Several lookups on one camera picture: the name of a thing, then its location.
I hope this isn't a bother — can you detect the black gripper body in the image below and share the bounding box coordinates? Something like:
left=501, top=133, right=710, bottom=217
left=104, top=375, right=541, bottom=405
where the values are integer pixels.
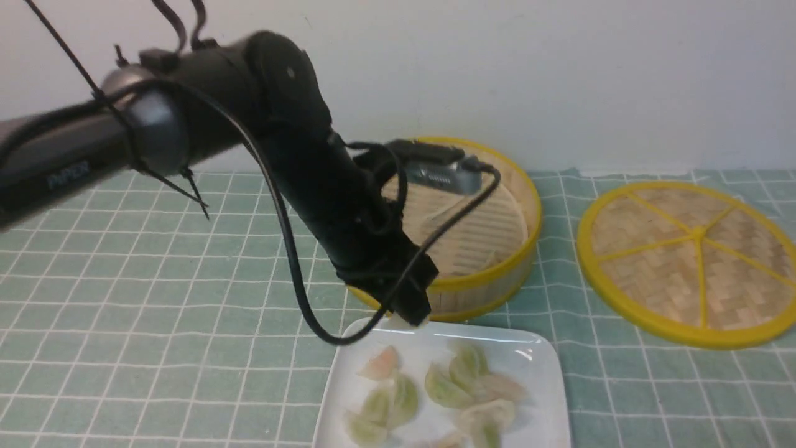
left=328, top=152, right=438, bottom=327

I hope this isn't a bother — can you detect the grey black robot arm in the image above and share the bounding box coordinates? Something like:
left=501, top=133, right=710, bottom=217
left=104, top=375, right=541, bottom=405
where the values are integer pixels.
left=1, top=32, right=438, bottom=343

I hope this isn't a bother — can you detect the white square plate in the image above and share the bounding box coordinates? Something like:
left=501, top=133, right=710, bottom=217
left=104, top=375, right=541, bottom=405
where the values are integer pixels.
left=312, top=322, right=572, bottom=447

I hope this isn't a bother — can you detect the bamboo steamer basket yellow rim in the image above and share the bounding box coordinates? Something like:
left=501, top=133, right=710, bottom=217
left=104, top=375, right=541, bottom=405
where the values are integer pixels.
left=345, top=136, right=543, bottom=323

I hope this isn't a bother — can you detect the white steamer liner cloth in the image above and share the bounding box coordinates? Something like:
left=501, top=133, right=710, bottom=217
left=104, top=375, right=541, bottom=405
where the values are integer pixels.
left=403, top=172, right=539, bottom=278

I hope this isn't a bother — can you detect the green dumpling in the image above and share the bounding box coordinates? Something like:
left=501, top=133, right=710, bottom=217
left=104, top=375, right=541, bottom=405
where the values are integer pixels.
left=360, top=386, right=392, bottom=427
left=448, top=341, right=490, bottom=392
left=345, top=411, right=390, bottom=447
left=387, top=373, right=419, bottom=430
left=470, top=421, right=501, bottom=448
left=424, top=363, right=475, bottom=410

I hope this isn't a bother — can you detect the black zip tie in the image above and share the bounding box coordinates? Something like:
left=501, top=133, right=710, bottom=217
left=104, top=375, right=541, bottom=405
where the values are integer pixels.
left=25, top=1, right=210, bottom=221

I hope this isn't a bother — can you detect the pale pink dumpling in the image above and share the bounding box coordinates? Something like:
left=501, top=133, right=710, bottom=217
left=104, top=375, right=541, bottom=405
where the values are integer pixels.
left=455, top=399, right=516, bottom=432

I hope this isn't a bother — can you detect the woven bamboo steamer lid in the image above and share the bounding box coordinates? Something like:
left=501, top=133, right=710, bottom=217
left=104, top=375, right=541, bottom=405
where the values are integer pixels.
left=575, top=181, right=795, bottom=350

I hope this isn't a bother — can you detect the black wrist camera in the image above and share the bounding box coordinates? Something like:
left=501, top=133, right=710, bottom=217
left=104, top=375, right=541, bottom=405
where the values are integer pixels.
left=386, top=139, right=481, bottom=196

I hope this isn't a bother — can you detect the black cable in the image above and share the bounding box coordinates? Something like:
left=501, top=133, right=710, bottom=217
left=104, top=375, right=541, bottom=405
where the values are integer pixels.
left=112, top=81, right=501, bottom=347

